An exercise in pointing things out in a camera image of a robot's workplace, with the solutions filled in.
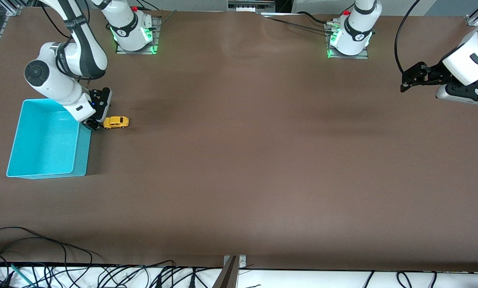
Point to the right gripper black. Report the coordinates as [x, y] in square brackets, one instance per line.
[92, 123]

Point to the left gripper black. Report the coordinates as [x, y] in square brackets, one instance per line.
[434, 74]

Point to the yellow beetle toy car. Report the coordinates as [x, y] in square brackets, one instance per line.
[117, 122]

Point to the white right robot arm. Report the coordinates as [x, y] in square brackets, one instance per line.
[51, 84]

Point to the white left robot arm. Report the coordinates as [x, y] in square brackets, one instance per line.
[471, 60]

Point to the teal plastic bin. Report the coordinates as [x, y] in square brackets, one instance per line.
[43, 144]

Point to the black power plug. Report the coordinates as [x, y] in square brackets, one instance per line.
[159, 280]
[191, 280]

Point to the grey power strip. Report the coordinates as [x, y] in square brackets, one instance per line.
[251, 4]

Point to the grey metal pole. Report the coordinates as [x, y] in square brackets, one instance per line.
[226, 278]

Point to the white bench board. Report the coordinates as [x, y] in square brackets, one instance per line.
[303, 280]

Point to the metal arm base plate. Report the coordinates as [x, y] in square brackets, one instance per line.
[359, 57]
[157, 36]

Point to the aluminium frame profile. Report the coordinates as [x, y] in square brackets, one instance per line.
[473, 20]
[7, 6]

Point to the small metal bracket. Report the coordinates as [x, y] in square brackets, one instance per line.
[242, 262]

